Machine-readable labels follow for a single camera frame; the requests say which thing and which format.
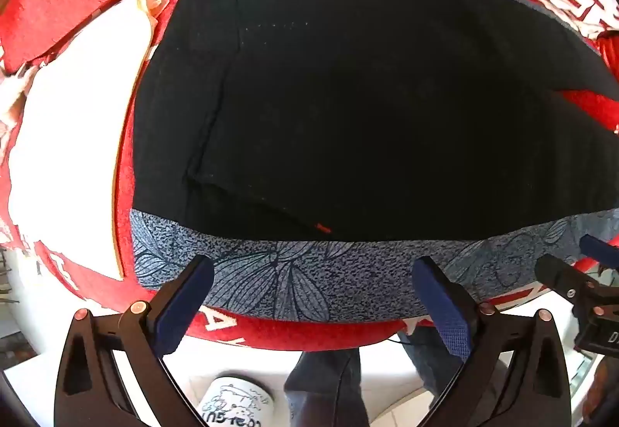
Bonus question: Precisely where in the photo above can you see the black and grey floral pants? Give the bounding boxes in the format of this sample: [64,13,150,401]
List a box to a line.
[130,0,619,324]

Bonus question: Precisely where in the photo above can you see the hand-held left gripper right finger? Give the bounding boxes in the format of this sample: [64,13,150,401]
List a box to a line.
[411,256,572,427]

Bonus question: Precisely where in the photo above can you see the white cartoon print mug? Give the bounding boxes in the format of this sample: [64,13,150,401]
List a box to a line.
[197,374,276,427]

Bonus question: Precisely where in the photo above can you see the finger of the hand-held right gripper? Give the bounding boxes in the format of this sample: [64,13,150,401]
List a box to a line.
[534,254,619,318]
[579,234,619,271]

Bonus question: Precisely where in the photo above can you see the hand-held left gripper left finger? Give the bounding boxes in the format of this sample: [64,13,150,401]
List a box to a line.
[53,254,216,427]

